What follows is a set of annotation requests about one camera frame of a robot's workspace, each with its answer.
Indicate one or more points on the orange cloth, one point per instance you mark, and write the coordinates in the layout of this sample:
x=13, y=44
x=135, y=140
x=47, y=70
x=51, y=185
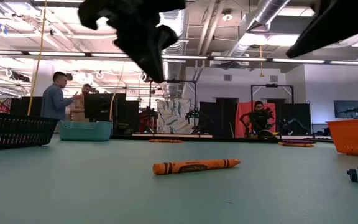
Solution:
x=242, y=109

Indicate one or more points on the black station frame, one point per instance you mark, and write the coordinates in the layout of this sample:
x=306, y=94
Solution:
x=172, y=81
x=272, y=85

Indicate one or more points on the black monitor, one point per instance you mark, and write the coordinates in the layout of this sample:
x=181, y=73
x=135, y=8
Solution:
x=101, y=107

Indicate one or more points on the person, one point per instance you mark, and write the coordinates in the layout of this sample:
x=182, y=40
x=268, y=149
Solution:
x=79, y=109
x=258, y=119
x=53, y=102

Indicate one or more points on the purple crayon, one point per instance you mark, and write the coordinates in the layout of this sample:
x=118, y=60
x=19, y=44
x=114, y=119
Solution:
x=300, y=142

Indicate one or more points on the leaf print cloth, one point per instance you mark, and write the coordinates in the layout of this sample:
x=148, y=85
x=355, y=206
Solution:
x=174, y=118

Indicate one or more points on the ribbed silver air duct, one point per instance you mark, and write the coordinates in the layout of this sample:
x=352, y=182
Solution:
x=174, y=68

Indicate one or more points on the ceiling light strip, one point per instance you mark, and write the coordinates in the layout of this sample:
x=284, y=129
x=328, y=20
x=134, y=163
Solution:
x=238, y=58

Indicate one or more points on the orange mesh basket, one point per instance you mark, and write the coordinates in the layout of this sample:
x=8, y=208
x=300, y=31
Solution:
x=356, y=138

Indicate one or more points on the black mesh basket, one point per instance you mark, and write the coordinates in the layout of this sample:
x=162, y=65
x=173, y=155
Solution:
x=14, y=132

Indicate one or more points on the black partition screen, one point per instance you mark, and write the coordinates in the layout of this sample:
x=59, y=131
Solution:
x=219, y=115

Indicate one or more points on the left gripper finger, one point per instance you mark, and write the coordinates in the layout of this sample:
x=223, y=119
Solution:
x=148, y=46

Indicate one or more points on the wall mounted monitor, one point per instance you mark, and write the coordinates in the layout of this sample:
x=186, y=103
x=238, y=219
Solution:
x=346, y=109

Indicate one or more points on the black background robot arm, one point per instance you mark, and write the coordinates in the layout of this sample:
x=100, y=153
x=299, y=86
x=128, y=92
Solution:
x=194, y=116
x=243, y=119

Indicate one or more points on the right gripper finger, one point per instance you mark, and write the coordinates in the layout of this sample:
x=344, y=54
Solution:
x=319, y=35

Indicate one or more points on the orange crayon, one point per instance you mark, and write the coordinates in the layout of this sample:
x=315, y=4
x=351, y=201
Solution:
x=166, y=141
x=194, y=167
x=294, y=145

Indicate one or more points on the teal plastic bin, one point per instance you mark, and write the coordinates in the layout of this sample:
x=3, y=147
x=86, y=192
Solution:
x=85, y=131

